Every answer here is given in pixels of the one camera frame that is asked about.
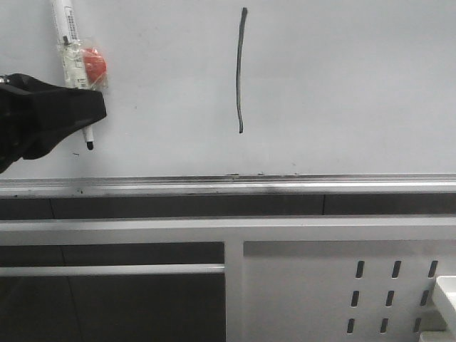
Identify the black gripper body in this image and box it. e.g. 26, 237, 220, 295
1, 73, 68, 172

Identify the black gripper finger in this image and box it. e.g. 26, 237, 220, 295
32, 88, 107, 137

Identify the white marker with red magnet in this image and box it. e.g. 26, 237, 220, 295
49, 0, 109, 152

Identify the grey metal pegboard stand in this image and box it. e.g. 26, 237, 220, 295
1, 193, 455, 341

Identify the white plastic marker tray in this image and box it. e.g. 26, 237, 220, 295
418, 276, 455, 341

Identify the white whiteboard with grey frame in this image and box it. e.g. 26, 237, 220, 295
1, 1, 455, 192

